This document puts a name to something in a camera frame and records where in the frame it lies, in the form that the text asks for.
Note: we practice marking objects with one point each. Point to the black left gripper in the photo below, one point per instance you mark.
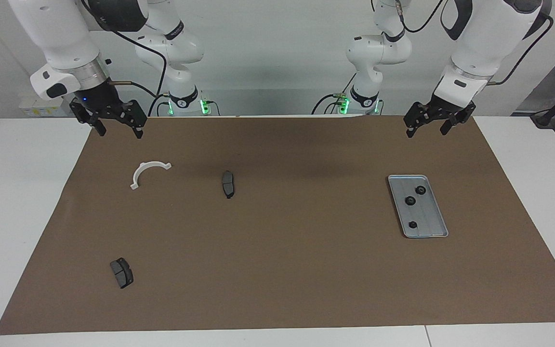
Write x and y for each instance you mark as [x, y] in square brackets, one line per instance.
[451, 112]

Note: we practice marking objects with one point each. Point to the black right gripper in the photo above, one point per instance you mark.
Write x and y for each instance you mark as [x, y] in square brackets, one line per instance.
[99, 99]

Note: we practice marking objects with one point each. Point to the large black bearing gear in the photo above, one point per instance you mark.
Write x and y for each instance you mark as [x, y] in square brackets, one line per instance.
[420, 190]
[410, 200]

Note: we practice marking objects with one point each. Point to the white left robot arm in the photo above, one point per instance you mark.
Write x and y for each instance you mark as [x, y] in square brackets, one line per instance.
[480, 43]

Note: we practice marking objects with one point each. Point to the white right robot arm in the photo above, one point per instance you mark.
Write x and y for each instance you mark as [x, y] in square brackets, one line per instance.
[60, 33]

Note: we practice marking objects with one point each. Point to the silver metal tray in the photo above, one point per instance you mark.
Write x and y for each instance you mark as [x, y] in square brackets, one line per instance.
[427, 217]

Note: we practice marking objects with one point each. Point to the long dark brake pad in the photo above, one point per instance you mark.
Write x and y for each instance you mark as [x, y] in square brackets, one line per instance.
[228, 184]

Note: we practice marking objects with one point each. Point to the grooved dark brake pad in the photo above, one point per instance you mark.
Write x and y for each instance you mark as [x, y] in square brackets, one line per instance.
[122, 273]

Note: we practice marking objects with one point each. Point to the brown table mat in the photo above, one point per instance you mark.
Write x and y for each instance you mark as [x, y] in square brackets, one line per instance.
[282, 265]

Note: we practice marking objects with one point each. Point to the white curved plastic bracket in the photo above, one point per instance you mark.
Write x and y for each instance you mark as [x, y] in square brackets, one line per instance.
[137, 173]

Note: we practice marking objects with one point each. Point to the white wall box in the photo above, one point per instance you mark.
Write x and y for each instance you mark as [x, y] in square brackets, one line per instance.
[36, 108]

